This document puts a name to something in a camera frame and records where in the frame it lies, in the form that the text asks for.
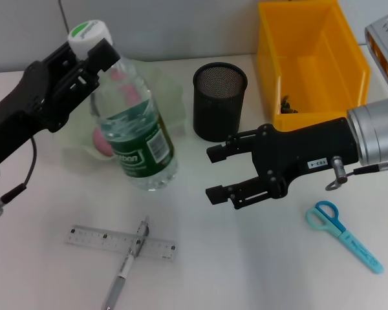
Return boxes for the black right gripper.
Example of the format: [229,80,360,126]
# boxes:
[205,118,360,210]

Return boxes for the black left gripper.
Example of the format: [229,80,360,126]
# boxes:
[0,37,122,175]

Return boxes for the dark green plastic wrapper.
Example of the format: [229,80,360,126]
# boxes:
[279,94,300,114]

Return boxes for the pink peach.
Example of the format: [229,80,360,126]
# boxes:
[92,127,116,158]

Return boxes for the clear water bottle green label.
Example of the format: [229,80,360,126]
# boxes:
[67,19,178,191]

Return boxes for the black mesh pen holder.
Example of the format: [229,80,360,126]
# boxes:
[192,61,248,143]

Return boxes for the pale green wavy fruit plate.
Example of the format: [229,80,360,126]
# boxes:
[56,57,188,161]

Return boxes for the blue scissors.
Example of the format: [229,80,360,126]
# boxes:
[305,200,385,275]

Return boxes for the grey white pen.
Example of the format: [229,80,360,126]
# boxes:
[102,215,150,310]

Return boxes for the clear plastic ruler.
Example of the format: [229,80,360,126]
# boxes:
[65,225,178,264]

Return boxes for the yellow plastic bin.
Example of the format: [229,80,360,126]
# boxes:
[257,0,372,132]

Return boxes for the right wrist cable with plug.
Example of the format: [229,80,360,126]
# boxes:
[325,156,388,191]

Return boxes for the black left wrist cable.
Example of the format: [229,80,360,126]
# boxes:
[0,137,37,218]

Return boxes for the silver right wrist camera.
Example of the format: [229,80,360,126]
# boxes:
[364,9,388,98]

